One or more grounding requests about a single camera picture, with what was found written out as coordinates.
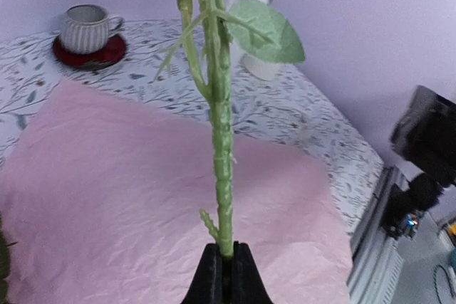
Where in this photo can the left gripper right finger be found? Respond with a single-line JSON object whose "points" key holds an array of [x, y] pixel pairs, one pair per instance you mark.
{"points": [[246, 284]]}

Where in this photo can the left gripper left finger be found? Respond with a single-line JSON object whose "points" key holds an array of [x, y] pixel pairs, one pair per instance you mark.
{"points": [[206, 285]]}

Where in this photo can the purple pink wrapping paper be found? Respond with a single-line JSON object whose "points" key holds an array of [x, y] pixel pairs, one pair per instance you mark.
{"points": [[101, 197]]}

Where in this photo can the blue hydrangea flower stem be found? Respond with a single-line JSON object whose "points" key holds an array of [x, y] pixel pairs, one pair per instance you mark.
{"points": [[5, 266]]}

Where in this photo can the peach pink rose stem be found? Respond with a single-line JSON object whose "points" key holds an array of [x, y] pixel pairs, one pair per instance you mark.
{"points": [[208, 29]]}

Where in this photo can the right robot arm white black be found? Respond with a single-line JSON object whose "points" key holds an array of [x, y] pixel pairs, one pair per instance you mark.
{"points": [[425, 137]]}

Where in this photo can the floral patterned tablecloth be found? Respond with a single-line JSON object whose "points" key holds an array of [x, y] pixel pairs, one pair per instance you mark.
{"points": [[289, 109]]}

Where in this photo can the dark red saucer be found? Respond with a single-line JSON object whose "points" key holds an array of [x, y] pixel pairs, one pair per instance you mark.
{"points": [[112, 53]]}

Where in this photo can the striped grey cup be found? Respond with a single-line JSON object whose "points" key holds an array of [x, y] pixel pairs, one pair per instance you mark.
{"points": [[86, 28]]}

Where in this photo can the front aluminium rail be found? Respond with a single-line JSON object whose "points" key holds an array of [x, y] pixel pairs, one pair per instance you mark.
{"points": [[376, 262]]}

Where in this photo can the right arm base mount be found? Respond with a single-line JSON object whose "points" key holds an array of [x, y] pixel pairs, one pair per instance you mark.
{"points": [[405, 227]]}

